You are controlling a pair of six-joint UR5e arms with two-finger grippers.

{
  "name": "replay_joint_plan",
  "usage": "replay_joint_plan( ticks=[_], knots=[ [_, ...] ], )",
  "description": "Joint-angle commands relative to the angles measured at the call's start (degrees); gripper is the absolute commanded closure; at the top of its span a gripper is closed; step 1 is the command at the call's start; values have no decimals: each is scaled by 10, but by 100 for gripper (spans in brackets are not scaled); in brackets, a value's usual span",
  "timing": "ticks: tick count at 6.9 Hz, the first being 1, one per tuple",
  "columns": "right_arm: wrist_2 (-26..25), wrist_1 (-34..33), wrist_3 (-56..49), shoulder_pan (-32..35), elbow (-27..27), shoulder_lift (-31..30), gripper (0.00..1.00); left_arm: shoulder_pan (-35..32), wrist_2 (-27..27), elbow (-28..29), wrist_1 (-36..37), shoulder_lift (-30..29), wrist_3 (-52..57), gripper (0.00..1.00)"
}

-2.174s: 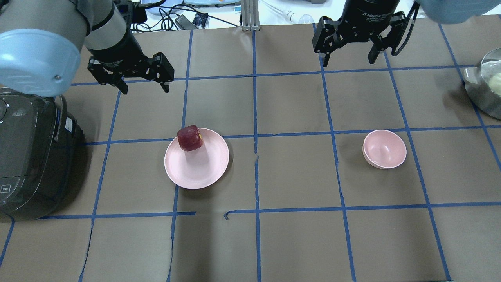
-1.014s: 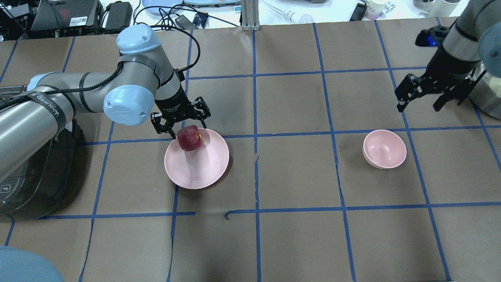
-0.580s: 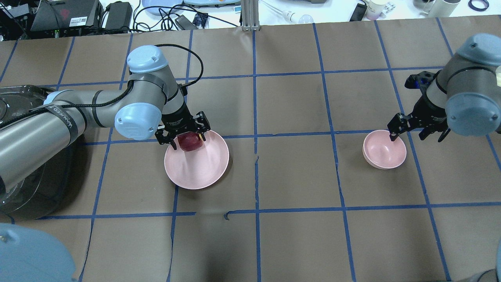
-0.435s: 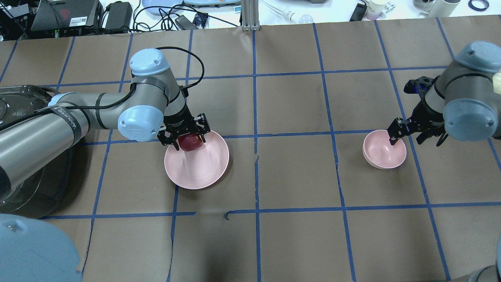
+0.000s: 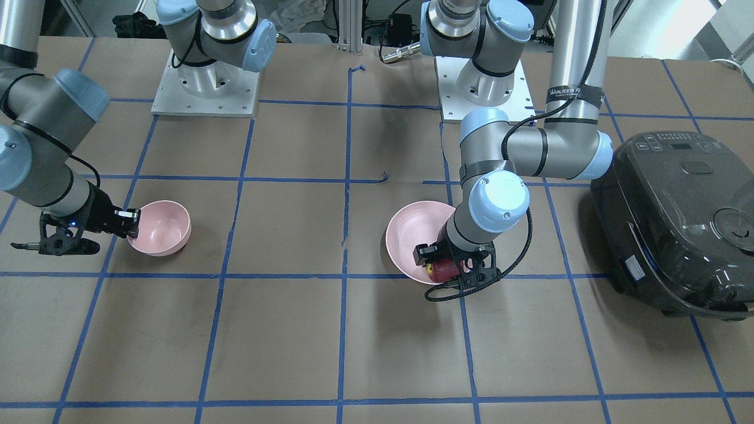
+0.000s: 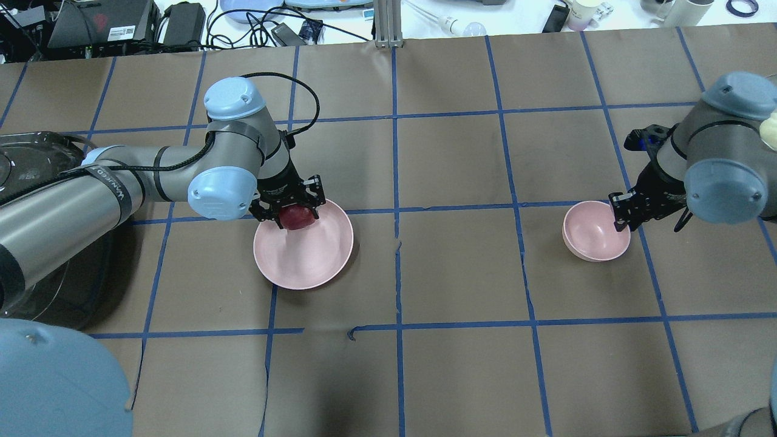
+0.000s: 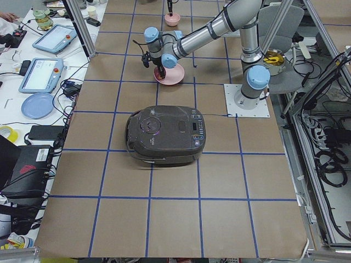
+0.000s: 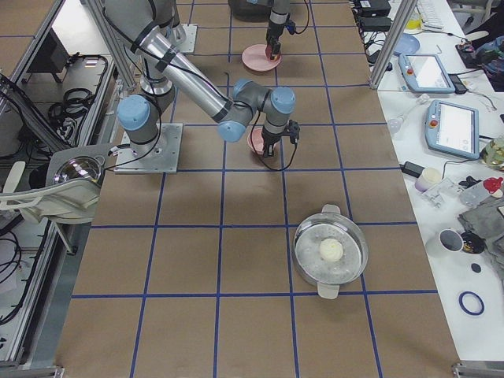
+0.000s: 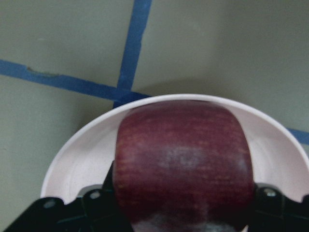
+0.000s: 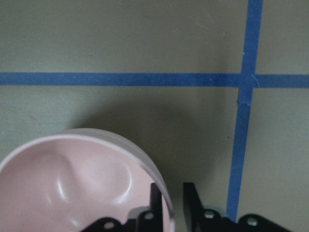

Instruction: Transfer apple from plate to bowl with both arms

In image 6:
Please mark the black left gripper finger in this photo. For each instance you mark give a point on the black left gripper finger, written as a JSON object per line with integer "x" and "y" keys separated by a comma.
{"x": 313, "y": 195}
{"x": 266, "y": 213}

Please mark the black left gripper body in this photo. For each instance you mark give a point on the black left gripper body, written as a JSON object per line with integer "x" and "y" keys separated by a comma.
{"x": 280, "y": 184}

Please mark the red apple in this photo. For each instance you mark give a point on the red apple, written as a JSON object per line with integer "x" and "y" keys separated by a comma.
{"x": 296, "y": 217}

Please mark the lavender white cup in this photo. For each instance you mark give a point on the lavender white cup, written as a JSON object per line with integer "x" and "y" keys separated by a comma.
{"x": 581, "y": 14}

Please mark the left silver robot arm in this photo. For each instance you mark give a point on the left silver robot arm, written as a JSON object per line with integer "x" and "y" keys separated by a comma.
{"x": 244, "y": 167}

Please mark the white mug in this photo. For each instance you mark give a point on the white mug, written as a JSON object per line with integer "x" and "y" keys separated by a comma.
{"x": 684, "y": 13}

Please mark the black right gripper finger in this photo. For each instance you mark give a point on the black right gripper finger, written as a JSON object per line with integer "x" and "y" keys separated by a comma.
{"x": 683, "y": 220}
{"x": 621, "y": 206}

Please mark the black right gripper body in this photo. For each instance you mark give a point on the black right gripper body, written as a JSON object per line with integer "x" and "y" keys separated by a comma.
{"x": 660, "y": 183}

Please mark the dark rice cooker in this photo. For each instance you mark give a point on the dark rice cooker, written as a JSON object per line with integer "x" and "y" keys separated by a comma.
{"x": 58, "y": 212}

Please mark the black power adapter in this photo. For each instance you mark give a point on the black power adapter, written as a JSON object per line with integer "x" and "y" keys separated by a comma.
{"x": 184, "y": 27}

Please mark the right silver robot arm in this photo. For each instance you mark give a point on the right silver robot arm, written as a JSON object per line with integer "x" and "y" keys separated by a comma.
{"x": 717, "y": 164}

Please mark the light blue plate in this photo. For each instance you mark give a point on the light blue plate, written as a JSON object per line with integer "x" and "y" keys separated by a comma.
{"x": 241, "y": 11}

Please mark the pink bowl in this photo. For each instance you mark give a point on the pink bowl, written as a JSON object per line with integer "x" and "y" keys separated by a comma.
{"x": 588, "y": 232}

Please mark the pink plate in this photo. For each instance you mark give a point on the pink plate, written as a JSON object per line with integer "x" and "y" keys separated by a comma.
{"x": 306, "y": 258}

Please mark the aluminium frame post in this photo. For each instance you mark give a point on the aluminium frame post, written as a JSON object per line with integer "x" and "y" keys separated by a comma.
{"x": 387, "y": 24}

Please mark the white bun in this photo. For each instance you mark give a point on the white bun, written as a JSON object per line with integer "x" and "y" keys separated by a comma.
{"x": 768, "y": 131}

